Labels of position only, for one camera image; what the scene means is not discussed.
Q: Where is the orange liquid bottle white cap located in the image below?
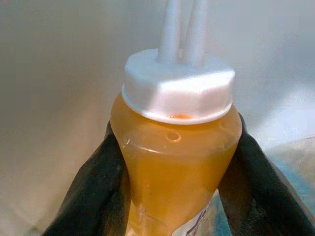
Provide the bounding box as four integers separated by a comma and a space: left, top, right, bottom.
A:
109, 0, 245, 236

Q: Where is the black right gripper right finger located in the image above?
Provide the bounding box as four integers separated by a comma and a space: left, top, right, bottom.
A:
218, 112, 315, 236

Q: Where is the silver fridge with green sticker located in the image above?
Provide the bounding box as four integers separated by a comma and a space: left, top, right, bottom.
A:
0, 0, 315, 236

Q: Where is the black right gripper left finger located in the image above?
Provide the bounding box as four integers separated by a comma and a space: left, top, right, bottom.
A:
41, 119, 132, 236

